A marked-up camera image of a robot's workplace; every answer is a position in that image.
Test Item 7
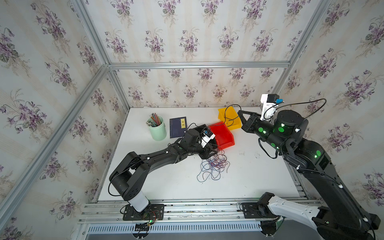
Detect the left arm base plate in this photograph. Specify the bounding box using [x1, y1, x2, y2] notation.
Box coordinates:
[120, 204, 165, 222]

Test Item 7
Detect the coloured pencils bundle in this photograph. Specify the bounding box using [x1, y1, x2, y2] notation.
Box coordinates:
[146, 113, 163, 128]

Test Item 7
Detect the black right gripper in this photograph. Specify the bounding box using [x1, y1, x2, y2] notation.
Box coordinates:
[238, 108, 291, 156]

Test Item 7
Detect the black plastic bin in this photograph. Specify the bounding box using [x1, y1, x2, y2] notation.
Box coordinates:
[192, 125, 208, 147]

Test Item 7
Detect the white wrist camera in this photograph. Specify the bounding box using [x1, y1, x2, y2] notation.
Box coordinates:
[260, 94, 284, 121]
[201, 129, 216, 148]

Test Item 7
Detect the black wire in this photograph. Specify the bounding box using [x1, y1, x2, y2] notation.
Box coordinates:
[217, 103, 243, 128]

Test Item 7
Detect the blue wire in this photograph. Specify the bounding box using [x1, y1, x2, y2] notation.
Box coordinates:
[196, 152, 231, 183]

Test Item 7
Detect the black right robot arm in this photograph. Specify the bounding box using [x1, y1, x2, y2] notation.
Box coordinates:
[238, 110, 381, 240]

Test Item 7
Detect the yellow plastic bin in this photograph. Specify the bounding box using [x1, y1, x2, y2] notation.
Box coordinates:
[218, 106, 242, 131]

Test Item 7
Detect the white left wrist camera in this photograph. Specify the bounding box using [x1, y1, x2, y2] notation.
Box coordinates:
[201, 129, 216, 148]

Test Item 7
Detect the red plastic bin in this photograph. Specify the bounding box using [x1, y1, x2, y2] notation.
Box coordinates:
[209, 122, 235, 151]

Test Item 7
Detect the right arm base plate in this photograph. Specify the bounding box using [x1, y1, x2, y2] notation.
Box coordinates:
[240, 203, 280, 220]

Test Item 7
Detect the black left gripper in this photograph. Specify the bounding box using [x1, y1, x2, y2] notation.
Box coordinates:
[187, 140, 219, 161]

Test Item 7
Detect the aluminium rail frame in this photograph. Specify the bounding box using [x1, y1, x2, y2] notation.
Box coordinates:
[77, 197, 325, 224]

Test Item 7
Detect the green pen cup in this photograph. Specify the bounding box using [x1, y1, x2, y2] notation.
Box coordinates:
[147, 117, 167, 141]

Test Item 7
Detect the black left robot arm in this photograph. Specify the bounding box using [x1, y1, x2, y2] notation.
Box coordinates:
[109, 126, 219, 214]

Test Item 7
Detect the white ventilation grille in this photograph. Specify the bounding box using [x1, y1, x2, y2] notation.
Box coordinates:
[86, 221, 262, 235]

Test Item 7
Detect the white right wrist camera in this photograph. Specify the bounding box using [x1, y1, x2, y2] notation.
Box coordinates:
[260, 94, 284, 121]

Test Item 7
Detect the dark blue book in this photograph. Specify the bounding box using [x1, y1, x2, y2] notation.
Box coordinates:
[170, 117, 187, 139]

